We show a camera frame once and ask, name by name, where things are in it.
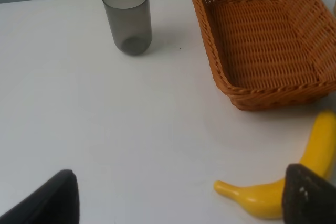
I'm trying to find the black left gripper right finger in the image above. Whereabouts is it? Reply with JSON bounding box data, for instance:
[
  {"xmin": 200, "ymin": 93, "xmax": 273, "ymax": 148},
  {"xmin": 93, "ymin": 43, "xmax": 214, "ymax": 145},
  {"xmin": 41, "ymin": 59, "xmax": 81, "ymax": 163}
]
[{"xmin": 282, "ymin": 164, "xmax": 335, "ymax": 224}]

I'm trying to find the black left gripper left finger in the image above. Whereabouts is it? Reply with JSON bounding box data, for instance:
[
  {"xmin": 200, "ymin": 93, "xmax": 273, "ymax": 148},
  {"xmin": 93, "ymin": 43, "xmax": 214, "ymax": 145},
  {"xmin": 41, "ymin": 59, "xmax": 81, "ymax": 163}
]
[{"xmin": 1, "ymin": 169, "xmax": 80, "ymax": 224}]

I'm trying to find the brown wicker basket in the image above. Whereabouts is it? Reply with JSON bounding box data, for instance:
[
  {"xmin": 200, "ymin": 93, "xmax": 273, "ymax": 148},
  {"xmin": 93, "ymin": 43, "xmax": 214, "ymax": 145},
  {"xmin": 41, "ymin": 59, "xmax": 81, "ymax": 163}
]
[{"xmin": 192, "ymin": 0, "xmax": 335, "ymax": 111}]

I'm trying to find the yellow banana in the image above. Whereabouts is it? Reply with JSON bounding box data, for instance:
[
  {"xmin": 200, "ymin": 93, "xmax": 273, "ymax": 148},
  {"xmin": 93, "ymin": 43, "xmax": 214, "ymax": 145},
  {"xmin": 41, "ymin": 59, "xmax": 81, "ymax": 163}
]
[{"xmin": 214, "ymin": 110, "xmax": 335, "ymax": 219}]

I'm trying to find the grey translucent plastic cup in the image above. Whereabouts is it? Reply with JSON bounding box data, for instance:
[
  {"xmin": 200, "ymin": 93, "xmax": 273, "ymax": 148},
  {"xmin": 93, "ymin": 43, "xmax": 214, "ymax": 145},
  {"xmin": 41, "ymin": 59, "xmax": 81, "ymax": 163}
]
[{"xmin": 102, "ymin": 0, "xmax": 152, "ymax": 56}]

